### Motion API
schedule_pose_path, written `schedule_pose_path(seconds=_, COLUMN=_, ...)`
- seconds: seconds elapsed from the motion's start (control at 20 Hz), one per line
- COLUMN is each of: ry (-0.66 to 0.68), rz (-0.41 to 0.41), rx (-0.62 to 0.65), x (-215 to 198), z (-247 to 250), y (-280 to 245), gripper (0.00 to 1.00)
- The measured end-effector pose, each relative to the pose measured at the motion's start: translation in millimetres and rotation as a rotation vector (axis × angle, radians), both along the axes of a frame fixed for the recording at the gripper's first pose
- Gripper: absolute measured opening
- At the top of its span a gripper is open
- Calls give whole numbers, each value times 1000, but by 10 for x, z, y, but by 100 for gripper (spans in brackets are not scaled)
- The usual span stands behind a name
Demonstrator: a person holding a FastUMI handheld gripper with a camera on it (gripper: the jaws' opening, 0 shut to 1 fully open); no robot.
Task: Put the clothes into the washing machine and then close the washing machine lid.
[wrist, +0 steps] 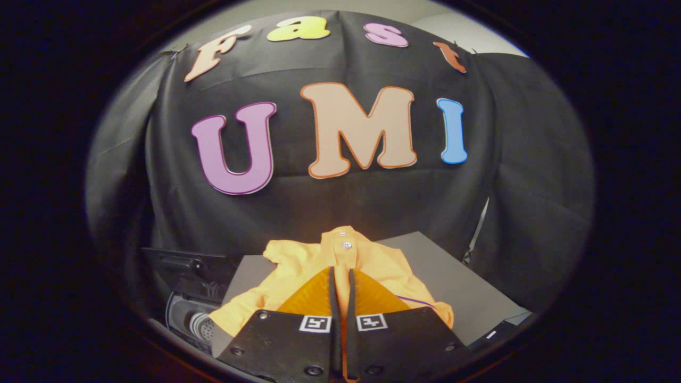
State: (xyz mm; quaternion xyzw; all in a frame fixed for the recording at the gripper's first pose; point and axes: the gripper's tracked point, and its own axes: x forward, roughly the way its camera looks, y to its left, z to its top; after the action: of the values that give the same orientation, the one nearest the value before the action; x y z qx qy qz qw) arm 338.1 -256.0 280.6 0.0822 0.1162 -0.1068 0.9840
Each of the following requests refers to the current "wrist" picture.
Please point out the orange shirt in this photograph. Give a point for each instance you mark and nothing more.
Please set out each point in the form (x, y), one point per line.
(298, 260)

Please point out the black backdrop cloth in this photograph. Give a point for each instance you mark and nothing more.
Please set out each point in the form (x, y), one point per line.
(372, 202)

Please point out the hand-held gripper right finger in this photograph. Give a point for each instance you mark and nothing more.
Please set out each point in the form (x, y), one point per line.
(351, 303)

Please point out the white and grey cabinet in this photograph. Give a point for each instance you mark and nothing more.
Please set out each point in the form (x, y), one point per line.
(457, 282)

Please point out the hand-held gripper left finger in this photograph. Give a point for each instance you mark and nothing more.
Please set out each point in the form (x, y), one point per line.
(334, 298)

